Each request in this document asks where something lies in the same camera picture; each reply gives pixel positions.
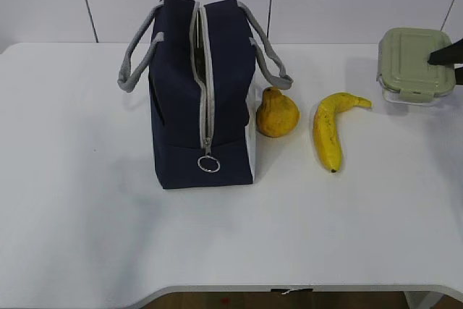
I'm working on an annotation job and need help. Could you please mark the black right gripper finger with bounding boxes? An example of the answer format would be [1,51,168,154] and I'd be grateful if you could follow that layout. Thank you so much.
[428,39,463,66]

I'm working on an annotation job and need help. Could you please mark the green lidded glass container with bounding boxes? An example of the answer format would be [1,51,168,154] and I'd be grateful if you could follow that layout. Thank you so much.
[376,27,456,106]

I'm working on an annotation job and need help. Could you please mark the yellow banana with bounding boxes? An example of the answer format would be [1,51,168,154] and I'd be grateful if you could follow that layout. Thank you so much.
[313,92,372,173]

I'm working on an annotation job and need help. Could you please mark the yellow pear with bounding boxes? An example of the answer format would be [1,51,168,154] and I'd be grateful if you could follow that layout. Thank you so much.
[256,87,300,137]

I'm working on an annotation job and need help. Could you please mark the navy blue lunch bag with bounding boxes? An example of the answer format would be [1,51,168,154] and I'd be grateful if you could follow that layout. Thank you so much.
[117,0,293,189]

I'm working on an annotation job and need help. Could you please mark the white table leg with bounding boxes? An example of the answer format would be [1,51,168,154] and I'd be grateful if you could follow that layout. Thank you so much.
[404,291,444,309]

